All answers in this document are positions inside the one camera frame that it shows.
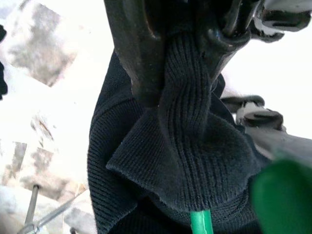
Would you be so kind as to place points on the navy blue garment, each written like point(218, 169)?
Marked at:
point(185, 136)

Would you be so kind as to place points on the green plastic hanger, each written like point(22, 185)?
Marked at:
point(285, 197)

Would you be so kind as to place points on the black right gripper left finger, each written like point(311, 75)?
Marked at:
point(141, 48)

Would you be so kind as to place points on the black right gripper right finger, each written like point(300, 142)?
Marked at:
point(219, 46)

